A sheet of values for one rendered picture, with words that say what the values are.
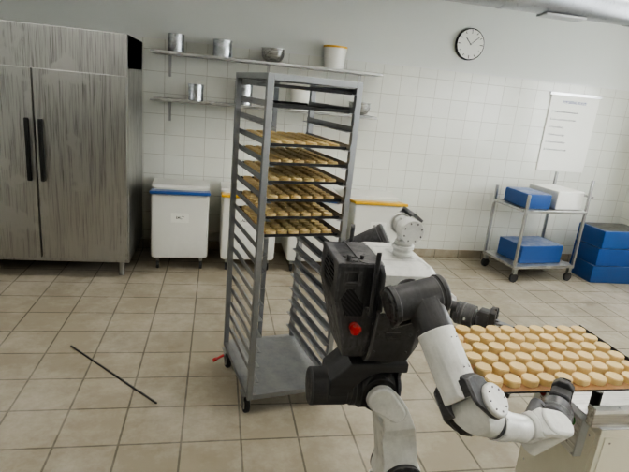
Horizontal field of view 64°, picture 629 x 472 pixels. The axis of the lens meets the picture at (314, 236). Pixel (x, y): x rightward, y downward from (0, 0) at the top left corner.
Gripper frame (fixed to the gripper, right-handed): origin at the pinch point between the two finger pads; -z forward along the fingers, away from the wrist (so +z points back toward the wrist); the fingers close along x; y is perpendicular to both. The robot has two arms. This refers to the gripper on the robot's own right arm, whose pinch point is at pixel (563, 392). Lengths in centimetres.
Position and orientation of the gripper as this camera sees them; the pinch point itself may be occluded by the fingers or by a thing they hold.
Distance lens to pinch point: 166.5
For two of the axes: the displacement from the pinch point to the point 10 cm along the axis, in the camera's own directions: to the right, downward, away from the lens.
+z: -5.7, 1.8, -8.0
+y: -8.2, -2.3, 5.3
